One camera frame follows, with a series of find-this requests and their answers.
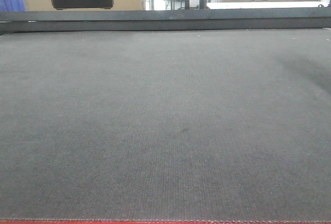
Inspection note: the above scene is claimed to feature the dark grey table mat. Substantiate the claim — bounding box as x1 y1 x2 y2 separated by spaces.
1 28 330 222

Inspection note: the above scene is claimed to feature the blue crate in background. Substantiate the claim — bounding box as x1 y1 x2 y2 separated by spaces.
0 0 26 12

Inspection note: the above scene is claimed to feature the black table rear rail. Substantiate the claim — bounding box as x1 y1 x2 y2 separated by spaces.
1 7 330 34

